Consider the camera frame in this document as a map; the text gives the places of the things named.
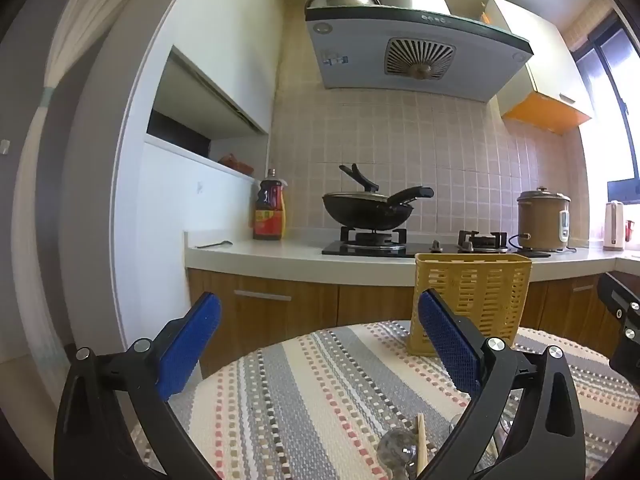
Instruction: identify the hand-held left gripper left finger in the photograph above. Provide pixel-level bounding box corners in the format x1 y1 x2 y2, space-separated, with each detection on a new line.
52 291 223 480

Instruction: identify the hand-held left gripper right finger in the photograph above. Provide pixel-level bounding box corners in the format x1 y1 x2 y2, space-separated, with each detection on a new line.
415 288 587 480

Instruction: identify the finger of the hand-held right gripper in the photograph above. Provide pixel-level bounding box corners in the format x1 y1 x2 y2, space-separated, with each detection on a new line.
597 272 640 322
609 320 640 391

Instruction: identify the yellow plastic utensil basket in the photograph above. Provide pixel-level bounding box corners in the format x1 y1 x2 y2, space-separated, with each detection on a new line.
406 252 532 358

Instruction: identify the wooden chopstick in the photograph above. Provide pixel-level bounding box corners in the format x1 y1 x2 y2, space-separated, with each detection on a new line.
416 413 429 479

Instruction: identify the white electric kettle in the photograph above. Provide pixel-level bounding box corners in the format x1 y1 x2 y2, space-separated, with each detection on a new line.
602 200 629 252

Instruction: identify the brown rice cooker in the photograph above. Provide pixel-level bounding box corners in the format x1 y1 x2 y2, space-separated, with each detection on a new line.
516 186 572 252

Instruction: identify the kitchen counter with wooden cabinets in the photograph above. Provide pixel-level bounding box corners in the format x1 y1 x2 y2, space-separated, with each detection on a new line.
184 229 640 377

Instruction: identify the striped woven tablecloth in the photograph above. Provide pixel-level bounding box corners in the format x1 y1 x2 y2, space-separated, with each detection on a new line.
130 320 640 480

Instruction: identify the black gas stove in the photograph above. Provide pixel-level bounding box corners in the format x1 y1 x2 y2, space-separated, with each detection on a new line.
321 227 552 259

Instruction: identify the black wok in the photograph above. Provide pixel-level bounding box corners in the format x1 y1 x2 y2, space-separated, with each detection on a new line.
322 186 435 231

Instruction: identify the red-brown bag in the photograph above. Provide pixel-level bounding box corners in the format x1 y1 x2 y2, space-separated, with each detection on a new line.
218 153 255 175

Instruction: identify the black wok lid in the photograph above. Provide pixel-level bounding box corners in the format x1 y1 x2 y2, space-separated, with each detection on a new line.
325 163 397 204

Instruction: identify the kitchen window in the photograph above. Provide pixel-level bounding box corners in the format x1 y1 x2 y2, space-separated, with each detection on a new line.
575 10 640 202

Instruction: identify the bamboo window blind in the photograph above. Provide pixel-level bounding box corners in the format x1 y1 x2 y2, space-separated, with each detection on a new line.
565 0 617 54

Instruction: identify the silver range hood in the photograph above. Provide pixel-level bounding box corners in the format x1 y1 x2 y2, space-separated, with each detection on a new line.
305 0 534 104

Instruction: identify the white curtain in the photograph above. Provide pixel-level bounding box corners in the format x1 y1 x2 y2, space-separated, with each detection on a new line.
12 0 133 371

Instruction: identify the white and orange wall cabinet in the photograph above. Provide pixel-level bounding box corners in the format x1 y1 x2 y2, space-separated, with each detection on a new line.
482 0 595 135

